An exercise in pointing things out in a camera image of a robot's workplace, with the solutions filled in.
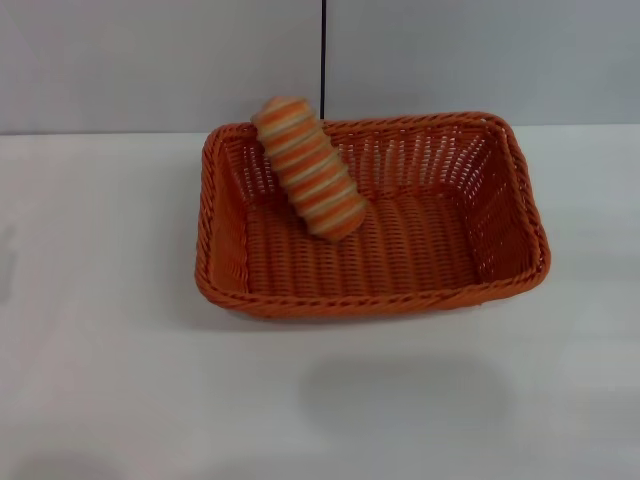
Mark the orange white striped bread roll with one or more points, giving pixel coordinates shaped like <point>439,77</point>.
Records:
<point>310,170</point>

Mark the orange woven plastic basket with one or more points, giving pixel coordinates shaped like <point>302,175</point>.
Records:
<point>375,260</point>

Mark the black vertical wall strip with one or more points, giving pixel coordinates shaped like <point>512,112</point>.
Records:
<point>322,50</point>

